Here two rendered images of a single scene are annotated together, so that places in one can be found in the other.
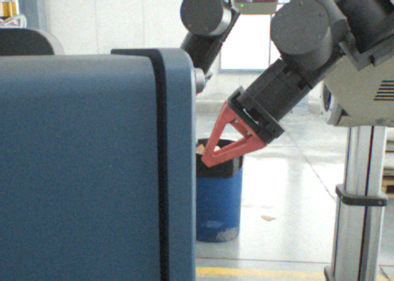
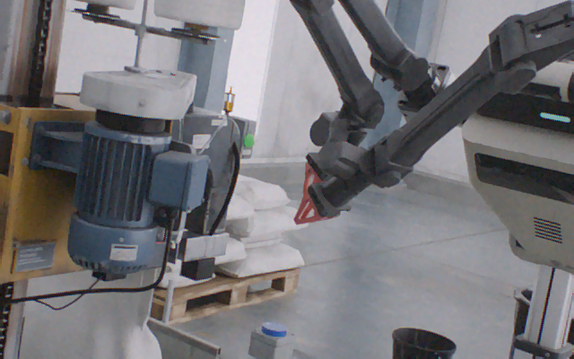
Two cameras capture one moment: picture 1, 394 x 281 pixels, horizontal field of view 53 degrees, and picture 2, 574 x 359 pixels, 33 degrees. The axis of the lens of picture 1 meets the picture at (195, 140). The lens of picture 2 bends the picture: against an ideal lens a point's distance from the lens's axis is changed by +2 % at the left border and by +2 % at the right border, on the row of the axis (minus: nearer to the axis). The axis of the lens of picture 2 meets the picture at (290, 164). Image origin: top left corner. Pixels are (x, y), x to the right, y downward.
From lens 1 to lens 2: 1.54 m
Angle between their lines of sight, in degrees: 29
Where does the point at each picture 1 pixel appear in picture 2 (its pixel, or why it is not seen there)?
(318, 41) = (330, 165)
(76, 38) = not seen: hidden behind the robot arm
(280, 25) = (322, 153)
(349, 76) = (501, 205)
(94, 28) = not seen: hidden behind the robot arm
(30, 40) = (187, 148)
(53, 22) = (449, 21)
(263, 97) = (326, 189)
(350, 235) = not seen: outside the picture
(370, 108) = (537, 245)
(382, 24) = (380, 163)
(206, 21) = (320, 139)
